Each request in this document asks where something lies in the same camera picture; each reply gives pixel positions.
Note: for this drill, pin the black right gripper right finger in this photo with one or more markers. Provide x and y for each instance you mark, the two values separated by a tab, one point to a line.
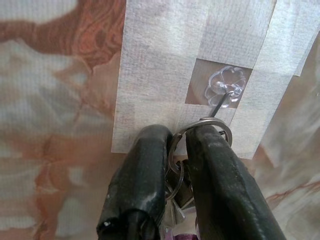
220	187

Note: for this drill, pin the silver key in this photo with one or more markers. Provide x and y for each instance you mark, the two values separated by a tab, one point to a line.
175	212

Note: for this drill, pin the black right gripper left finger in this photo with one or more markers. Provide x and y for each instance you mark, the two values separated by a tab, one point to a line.
140	180

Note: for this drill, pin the purple key tag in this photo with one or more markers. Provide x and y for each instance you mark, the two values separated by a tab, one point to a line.
180	235

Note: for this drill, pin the clear flower adhesive hook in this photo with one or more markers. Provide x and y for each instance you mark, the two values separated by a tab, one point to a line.
220	80

